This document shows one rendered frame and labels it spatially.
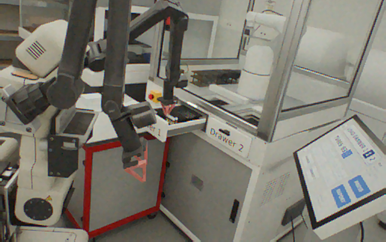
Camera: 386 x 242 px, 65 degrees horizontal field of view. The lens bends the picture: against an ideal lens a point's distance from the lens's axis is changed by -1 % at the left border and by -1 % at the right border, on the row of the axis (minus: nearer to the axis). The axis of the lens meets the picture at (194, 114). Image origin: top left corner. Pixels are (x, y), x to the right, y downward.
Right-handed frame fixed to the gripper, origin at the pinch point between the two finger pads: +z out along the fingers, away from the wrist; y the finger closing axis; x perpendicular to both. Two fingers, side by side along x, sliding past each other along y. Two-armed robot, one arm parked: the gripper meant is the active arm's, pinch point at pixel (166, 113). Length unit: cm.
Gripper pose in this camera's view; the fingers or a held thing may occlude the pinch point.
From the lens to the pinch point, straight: 170.4
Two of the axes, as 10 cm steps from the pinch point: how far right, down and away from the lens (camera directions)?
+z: -0.9, 8.9, 4.4
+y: 7.4, -2.3, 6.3
